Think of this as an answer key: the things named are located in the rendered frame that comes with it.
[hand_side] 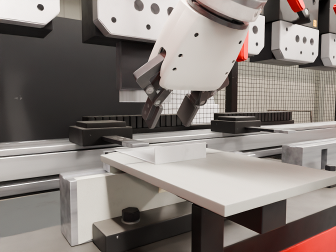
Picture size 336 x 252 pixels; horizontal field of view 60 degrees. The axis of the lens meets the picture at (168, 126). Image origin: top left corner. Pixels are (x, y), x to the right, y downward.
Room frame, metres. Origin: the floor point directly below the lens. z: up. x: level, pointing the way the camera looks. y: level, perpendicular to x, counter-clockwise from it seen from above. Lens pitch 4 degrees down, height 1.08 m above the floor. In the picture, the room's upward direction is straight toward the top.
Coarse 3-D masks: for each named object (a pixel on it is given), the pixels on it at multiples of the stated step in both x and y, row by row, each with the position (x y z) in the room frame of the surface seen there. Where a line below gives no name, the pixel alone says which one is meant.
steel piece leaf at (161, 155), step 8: (184, 144) 0.39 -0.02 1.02; (192, 144) 0.40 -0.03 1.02; (200, 144) 0.41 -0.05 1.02; (128, 152) 0.44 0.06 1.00; (136, 152) 0.44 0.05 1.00; (144, 152) 0.44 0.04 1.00; (152, 152) 0.44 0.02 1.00; (160, 152) 0.37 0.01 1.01; (168, 152) 0.38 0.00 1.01; (176, 152) 0.38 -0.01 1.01; (184, 152) 0.39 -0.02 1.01; (192, 152) 0.40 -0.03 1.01; (200, 152) 0.41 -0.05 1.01; (144, 160) 0.39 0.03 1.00; (152, 160) 0.38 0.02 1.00; (160, 160) 0.37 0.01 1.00; (168, 160) 0.38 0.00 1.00; (176, 160) 0.38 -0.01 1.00
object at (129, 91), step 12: (120, 48) 0.47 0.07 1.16; (132, 48) 0.47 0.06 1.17; (144, 48) 0.49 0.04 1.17; (120, 60) 0.47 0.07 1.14; (132, 60) 0.47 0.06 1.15; (144, 60) 0.49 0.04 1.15; (120, 72) 0.47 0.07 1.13; (132, 72) 0.47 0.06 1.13; (120, 84) 0.47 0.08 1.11; (132, 84) 0.47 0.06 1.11; (120, 96) 0.47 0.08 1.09; (132, 96) 0.48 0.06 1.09; (144, 96) 0.50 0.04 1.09; (168, 96) 0.52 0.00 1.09
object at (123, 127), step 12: (96, 120) 0.72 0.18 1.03; (108, 120) 0.72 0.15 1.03; (72, 132) 0.68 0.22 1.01; (84, 132) 0.62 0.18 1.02; (96, 132) 0.64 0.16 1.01; (108, 132) 0.65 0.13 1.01; (120, 132) 0.67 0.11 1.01; (84, 144) 0.62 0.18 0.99; (96, 144) 0.64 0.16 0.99; (120, 144) 0.56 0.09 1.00; (132, 144) 0.52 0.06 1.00; (144, 144) 0.53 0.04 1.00
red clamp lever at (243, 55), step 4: (244, 40) 0.52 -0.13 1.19; (244, 44) 0.52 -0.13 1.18; (244, 48) 0.52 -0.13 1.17; (240, 52) 0.52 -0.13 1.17; (244, 52) 0.52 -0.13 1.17; (240, 56) 0.52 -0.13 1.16; (244, 56) 0.52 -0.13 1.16; (236, 60) 0.53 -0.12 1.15; (240, 60) 0.53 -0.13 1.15; (244, 60) 0.52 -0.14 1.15
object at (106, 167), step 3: (171, 144) 0.54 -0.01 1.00; (174, 144) 0.54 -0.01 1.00; (177, 144) 0.54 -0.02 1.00; (180, 144) 0.55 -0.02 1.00; (108, 150) 0.48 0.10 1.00; (111, 150) 0.48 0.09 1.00; (102, 153) 0.47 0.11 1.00; (105, 153) 0.46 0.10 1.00; (108, 153) 0.45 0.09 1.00; (105, 165) 0.46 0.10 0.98; (108, 165) 0.45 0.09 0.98; (105, 168) 0.46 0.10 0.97; (108, 168) 0.45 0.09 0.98; (108, 171) 0.45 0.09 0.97
